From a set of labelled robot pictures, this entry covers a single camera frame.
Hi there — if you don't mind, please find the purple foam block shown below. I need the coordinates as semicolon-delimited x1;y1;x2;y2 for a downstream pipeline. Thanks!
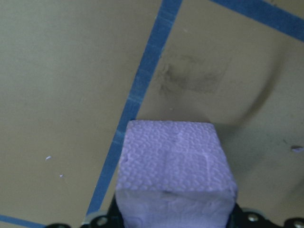
115;119;239;228

